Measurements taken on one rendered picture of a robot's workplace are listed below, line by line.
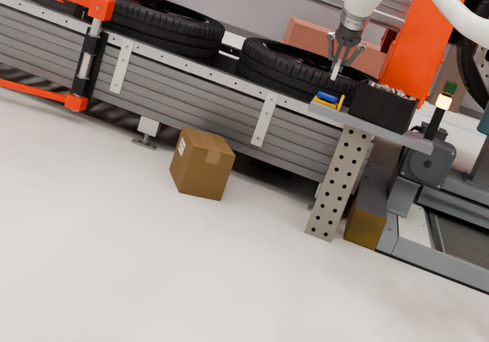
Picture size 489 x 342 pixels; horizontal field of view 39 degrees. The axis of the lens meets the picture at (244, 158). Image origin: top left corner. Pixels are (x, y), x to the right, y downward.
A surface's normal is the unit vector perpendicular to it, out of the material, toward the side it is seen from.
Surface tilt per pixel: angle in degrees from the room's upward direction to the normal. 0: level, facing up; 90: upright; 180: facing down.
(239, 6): 90
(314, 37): 90
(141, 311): 0
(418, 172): 90
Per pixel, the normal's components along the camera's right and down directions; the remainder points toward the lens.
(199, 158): 0.26, 0.36
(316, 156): -0.19, 0.21
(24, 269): 0.32, -0.91
